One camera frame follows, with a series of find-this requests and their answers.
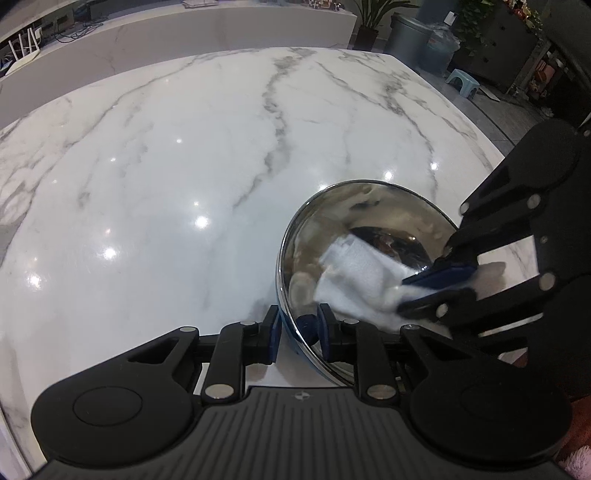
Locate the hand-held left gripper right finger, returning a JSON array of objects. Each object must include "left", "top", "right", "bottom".
[{"left": 317, "top": 304, "right": 468, "bottom": 400}]

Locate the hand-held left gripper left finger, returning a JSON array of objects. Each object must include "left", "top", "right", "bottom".
[{"left": 126, "top": 305, "right": 281, "bottom": 400}]

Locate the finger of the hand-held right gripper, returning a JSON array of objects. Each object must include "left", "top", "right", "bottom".
[
  {"left": 397, "top": 273, "right": 558, "bottom": 366},
  {"left": 402, "top": 131, "right": 556, "bottom": 291}
]

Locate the white cleaning cloth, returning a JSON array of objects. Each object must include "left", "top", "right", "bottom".
[{"left": 316, "top": 233, "right": 507, "bottom": 334}]

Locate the stainless steel bowl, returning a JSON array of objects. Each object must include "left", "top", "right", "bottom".
[{"left": 276, "top": 180, "right": 462, "bottom": 387}]

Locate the dark shelf with small items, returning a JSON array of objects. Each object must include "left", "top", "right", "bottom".
[{"left": 508, "top": 37, "right": 571, "bottom": 117}]

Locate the light blue plastic stool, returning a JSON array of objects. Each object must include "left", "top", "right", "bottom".
[{"left": 445, "top": 68, "right": 481, "bottom": 98}]

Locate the dark grey cabinet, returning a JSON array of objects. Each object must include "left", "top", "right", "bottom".
[{"left": 471, "top": 0, "right": 551, "bottom": 91}]

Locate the pink fluffy rug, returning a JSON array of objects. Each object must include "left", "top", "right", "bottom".
[{"left": 556, "top": 442, "right": 591, "bottom": 480}]

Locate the clear water jug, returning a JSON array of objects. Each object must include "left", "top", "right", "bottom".
[{"left": 422, "top": 25, "right": 462, "bottom": 77}]

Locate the trailing green ivy plant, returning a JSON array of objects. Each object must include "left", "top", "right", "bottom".
[{"left": 455, "top": 0, "right": 497, "bottom": 57}]

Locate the grey trash can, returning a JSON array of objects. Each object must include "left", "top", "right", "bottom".
[{"left": 384, "top": 13, "right": 433, "bottom": 59}]

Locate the potted plant in black pot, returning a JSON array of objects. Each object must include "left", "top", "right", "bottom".
[{"left": 353, "top": 0, "right": 419, "bottom": 52}]

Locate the white marble counter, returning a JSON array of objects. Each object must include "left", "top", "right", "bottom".
[{"left": 0, "top": 4, "right": 359, "bottom": 131}]

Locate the white wifi router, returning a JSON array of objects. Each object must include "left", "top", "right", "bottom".
[{"left": 6, "top": 28, "right": 43, "bottom": 75}]

